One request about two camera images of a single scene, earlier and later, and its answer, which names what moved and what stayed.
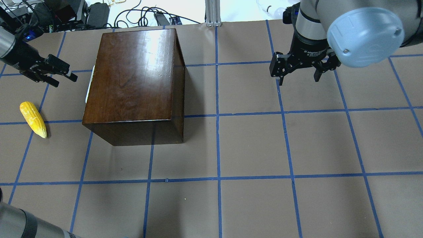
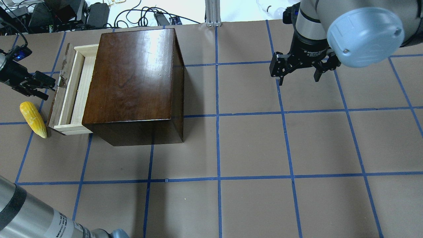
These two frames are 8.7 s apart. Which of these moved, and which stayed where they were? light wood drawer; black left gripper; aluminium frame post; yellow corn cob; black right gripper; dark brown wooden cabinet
Moved: light wood drawer; black left gripper
Stayed: aluminium frame post; yellow corn cob; dark brown wooden cabinet; black right gripper
